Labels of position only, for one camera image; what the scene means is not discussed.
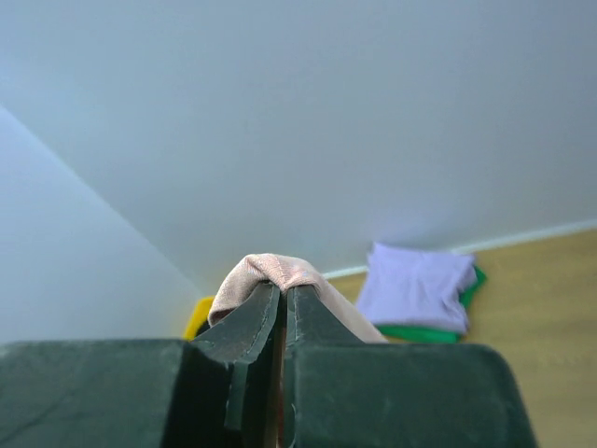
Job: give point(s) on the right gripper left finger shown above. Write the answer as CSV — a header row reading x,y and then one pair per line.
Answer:
x,y
218,390

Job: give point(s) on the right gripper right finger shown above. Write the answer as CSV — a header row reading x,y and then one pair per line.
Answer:
x,y
342,392

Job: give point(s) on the yellow plastic bin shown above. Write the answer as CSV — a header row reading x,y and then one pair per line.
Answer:
x,y
198,321

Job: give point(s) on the folded lavender t-shirt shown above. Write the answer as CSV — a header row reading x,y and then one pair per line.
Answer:
x,y
416,288

